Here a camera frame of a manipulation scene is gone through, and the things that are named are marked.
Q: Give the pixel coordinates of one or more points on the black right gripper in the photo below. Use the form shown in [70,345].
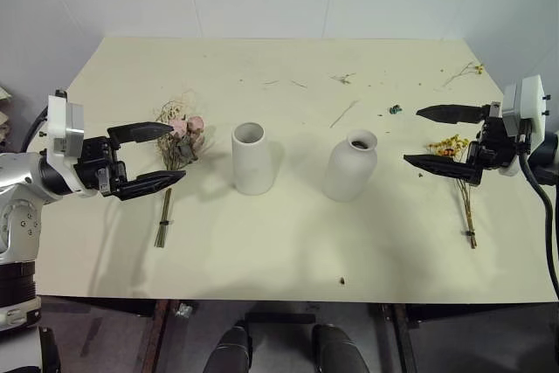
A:
[493,150]

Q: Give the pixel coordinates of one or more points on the white cylinder vase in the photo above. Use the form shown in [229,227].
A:
[252,163]

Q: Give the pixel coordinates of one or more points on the small dry twig scrap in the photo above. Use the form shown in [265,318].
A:
[344,78]

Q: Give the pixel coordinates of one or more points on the crumpled paper scrap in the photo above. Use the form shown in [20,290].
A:
[183,310]

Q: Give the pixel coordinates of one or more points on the white bottle-shaped vase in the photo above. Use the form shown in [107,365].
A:
[347,172]

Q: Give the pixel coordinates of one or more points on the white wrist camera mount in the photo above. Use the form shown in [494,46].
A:
[533,102]
[57,115]

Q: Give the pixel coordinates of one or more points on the rusty metal table leg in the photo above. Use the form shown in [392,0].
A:
[158,338]
[399,338]

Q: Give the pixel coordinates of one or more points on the brown cardboard pile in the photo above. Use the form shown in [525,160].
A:
[4,115]

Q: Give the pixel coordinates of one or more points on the pale loose dry stem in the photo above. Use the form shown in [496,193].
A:
[342,114]

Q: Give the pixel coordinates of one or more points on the dried twig with yellow buds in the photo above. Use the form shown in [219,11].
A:
[477,68]

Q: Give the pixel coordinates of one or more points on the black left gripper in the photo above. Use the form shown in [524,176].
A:
[97,163]

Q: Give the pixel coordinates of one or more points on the dark rounded shape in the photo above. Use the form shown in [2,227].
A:
[229,353]
[338,351]

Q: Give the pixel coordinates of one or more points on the small green debris piece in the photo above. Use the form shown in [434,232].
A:
[395,109]

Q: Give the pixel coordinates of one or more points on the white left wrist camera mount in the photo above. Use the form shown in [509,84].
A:
[57,115]

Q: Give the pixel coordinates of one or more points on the yellow dried flower bouquet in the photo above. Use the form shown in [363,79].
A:
[452,145]

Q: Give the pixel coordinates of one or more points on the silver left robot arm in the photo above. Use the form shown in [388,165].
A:
[19,216]

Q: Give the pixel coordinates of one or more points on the pink dried flower bouquet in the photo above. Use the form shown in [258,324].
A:
[188,146]

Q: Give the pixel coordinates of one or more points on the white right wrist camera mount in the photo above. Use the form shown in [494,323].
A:
[533,102]

